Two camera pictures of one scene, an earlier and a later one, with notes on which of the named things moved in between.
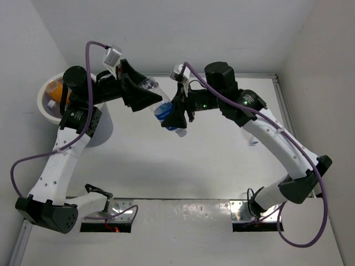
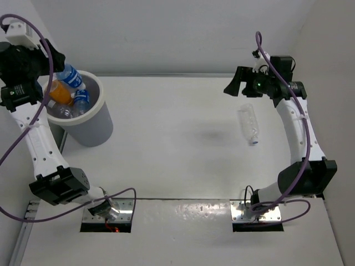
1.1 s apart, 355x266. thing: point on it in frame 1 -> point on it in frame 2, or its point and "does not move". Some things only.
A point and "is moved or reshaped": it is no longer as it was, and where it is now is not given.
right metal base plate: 241,213 does not move
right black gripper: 176,117 -> 243,73
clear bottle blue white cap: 51,103 does not move
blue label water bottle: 161,108 is moved or reshaped
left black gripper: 132,95 -> 21,51
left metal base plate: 117,210 does not move
